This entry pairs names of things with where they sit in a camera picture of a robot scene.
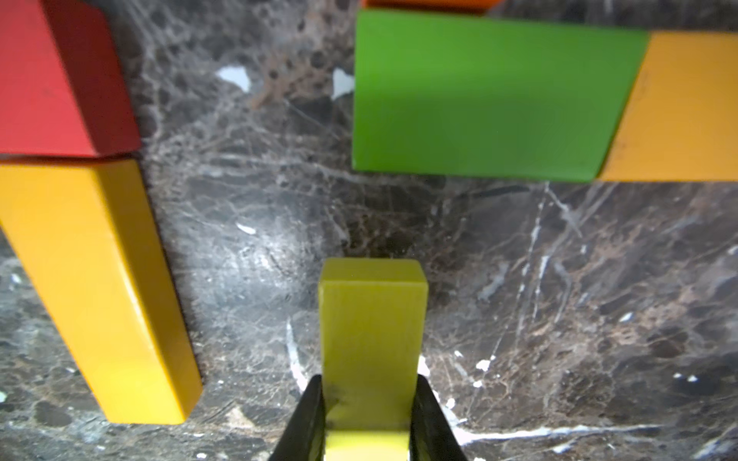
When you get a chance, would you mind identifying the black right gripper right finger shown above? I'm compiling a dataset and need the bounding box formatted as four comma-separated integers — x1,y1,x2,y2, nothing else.
411,375,467,461

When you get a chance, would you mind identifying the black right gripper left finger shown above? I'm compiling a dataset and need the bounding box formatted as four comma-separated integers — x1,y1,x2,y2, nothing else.
268,375,326,461

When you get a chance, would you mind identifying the green block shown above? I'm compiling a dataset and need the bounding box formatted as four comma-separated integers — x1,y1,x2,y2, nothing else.
352,9,649,182

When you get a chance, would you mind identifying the small yellow block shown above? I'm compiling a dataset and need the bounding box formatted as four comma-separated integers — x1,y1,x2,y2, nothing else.
599,31,737,182

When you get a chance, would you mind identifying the red short block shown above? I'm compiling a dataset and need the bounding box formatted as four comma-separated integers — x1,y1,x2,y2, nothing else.
1,0,141,158

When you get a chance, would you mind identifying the orange long block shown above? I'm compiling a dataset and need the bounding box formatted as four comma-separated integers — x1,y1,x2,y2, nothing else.
361,0,503,15

